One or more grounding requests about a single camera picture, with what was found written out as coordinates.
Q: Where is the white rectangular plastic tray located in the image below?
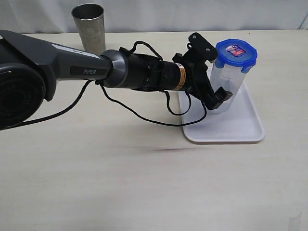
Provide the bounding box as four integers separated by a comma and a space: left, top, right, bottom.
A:
183, 67, 265, 144

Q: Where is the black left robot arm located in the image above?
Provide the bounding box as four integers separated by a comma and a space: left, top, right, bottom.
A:
0, 30, 232, 130

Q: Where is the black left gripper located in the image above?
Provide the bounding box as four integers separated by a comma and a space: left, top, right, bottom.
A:
172, 54, 233, 110

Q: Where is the clear tall plastic container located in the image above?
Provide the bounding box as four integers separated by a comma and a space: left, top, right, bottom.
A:
210, 60, 246, 115

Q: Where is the stainless steel cup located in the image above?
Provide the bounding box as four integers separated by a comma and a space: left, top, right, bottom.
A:
71, 3, 106, 55

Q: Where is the black cable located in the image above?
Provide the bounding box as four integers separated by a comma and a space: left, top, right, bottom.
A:
0, 40, 207, 132

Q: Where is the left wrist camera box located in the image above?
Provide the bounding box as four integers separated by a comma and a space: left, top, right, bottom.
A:
183, 32, 218, 64

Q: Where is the blue snap-lock lid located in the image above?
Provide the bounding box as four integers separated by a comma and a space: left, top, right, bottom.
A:
215, 38, 257, 74

